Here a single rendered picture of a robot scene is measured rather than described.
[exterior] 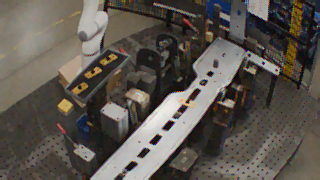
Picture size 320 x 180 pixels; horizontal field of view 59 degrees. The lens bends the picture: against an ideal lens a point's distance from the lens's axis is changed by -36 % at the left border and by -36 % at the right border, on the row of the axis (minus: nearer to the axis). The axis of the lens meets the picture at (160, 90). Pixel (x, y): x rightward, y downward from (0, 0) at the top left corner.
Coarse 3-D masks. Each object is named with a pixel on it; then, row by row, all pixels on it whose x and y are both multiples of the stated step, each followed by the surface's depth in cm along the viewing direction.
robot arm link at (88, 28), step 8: (88, 0) 189; (96, 0) 191; (88, 8) 193; (96, 8) 195; (88, 16) 195; (80, 24) 198; (88, 24) 196; (96, 24) 202; (80, 32) 199; (88, 32) 198; (96, 32) 204; (88, 40) 202
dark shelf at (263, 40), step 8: (160, 0) 267; (168, 0) 268; (176, 0) 270; (184, 0) 272; (168, 8) 261; (176, 8) 258; (184, 8) 259; (192, 8) 261; (200, 8) 263; (192, 16) 256; (248, 32) 246; (256, 32) 249; (264, 40) 242; (264, 48) 235
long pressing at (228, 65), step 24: (216, 48) 227; (240, 48) 232; (216, 72) 209; (168, 96) 191; (216, 96) 195; (168, 120) 180; (192, 120) 180; (144, 144) 167; (168, 144) 168; (120, 168) 153; (144, 168) 155
